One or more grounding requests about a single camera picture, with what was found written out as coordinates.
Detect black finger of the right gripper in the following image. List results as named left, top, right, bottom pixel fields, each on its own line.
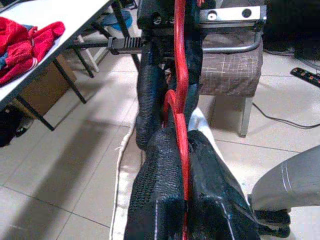
left=184, top=42, right=204, bottom=118
left=135, top=49, right=170, bottom=151

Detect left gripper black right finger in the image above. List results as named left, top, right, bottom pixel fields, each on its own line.
left=186, top=129, right=263, bottom=240

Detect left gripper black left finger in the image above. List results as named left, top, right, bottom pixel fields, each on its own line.
left=124, top=127, right=188, bottom=240

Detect red plastic hanger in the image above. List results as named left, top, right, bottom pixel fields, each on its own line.
left=162, top=0, right=192, bottom=240

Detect white seamed garment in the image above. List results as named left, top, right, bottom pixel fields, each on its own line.
left=109, top=106, right=252, bottom=240

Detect blue plastic basin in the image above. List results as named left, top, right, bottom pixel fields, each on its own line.
left=99, top=9, right=133, bottom=29

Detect grey fabric metal chair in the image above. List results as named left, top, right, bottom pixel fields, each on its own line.
left=199, top=27, right=265, bottom=138

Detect white table black legs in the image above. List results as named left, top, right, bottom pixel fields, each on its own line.
left=0, top=0, right=142, bottom=132

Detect grey robot leg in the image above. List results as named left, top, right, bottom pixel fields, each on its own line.
left=249, top=144, right=320, bottom=238

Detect brown cardboard box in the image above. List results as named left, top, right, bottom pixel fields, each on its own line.
left=18, top=53, right=78, bottom=117

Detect black power strip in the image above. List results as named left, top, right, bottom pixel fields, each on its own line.
left=289, top=66, right=320, bottom=88

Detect red jacket white stripes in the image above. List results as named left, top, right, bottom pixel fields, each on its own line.
left=0, top=16, right=66, bottom=86

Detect black bag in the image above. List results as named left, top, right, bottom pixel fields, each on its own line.
left=0, top=104, right=27, bottom=148

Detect white stool frame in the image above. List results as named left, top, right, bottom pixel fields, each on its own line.
left=75, top=33, right=107, bottom=74

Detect black floor cable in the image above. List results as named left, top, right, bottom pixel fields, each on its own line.
left=251, top=101, right=320, bottom=130

